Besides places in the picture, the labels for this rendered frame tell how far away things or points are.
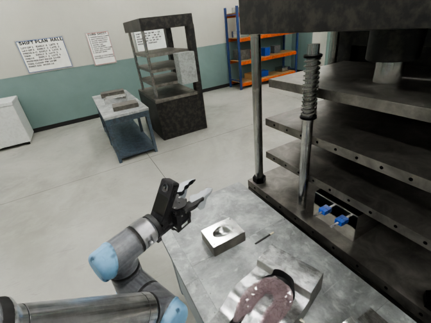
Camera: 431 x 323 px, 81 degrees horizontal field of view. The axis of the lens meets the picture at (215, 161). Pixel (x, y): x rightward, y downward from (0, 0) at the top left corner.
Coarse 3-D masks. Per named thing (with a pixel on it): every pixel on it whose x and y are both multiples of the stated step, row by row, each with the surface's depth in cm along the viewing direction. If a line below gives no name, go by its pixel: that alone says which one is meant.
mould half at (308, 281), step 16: (272, 256) 117; (288, 256) 116; (256, 272) 114; (272, 272) 112; (288, 272) 109; (304, 272) 108; (320, 272) 107; (240, 288) 106; (304, 288) 102; (320, 288) 110; (224, 304) 103; (256, 304) 99; (304, 304) 100; (224, 320) 99; (256, 320) 95; (288, 320) 93
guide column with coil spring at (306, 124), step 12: (312, 48) 114; (312, 72) 119; (312, 96) 124; (312, 108) 127; (312, 120) 131; (300, 156) 144; (300, 168) 146; (300, 180) 150; (300, 192) 154; (300, 204) 158
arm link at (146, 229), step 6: (138, 222) 62; (144, 222) 62; (150, 222) 63; (138, 228) 61; (144, 228) 61; (150, 228) 62; (144, 234) 61; (150, 234) 61; (156, 234) 63; (144, 240) 60; (150, 240) 62; (156, 240) 64; (150, 246) 63
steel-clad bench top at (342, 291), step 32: (224, 192) 183; (192, 224) 157; (256, 224) 151; (288, 224) 148; (192, 256) 135; (224, 256) 133; (256, 256) 131; (320, 256) 127; (192, 288) 119; (224, 288) 117; (352, 288) 111; (320, 320) 101
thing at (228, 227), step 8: (216, 224) 145; (224, 224) 144; (232, 224) 143; (208, 232) 140; (216, 232) 141; (224, 232) 142; (232, 232) 138; (240, 232) 137; (208, 240) 135; (216, 240) 134; (224, 240) 133; (232, 240) 135; (240, 240) 139; (208, 248) 139; (216, 248) 131; (224, 248) 135
